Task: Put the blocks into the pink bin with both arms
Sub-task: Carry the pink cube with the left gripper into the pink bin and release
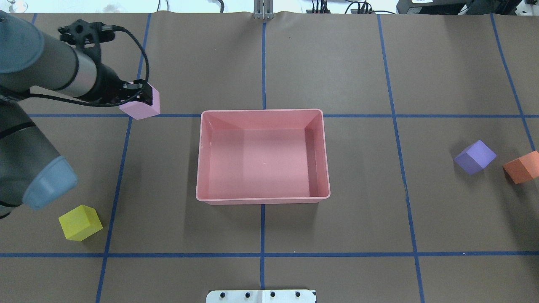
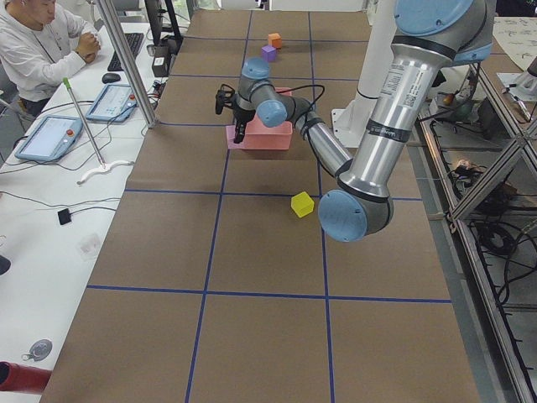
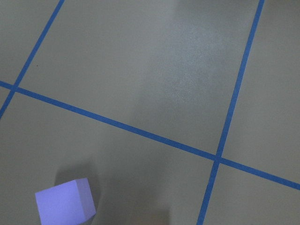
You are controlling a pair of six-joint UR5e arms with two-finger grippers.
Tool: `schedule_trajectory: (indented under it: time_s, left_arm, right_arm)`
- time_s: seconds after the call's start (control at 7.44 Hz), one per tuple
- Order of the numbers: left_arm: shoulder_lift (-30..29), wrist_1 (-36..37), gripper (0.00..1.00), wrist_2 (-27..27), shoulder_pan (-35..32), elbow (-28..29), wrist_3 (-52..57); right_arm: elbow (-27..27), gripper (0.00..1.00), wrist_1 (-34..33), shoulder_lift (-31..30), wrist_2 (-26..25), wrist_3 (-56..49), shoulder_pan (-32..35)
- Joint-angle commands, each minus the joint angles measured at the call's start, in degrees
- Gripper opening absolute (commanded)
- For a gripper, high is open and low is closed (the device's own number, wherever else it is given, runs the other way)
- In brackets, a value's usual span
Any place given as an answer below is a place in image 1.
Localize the yellow foam block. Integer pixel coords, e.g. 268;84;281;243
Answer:
58;205;103;242

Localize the black power box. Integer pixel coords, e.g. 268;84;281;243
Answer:
396;0;522;15

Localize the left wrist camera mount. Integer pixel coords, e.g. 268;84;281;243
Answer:
57;19;115;63

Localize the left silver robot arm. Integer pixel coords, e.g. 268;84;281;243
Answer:
0;11;160;219

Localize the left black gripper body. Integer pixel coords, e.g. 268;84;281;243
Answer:
93;65;131;106

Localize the pink plastic bin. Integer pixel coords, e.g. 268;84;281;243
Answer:
195;109;331;205

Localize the purple foam block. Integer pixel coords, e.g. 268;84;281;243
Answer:
453;140;497;175

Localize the orange foam block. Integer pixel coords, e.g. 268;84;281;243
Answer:
503;150;539;184

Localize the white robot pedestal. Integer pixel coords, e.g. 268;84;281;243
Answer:
205;289;317;303

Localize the pink foam block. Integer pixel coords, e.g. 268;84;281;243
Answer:
119;84;160;120

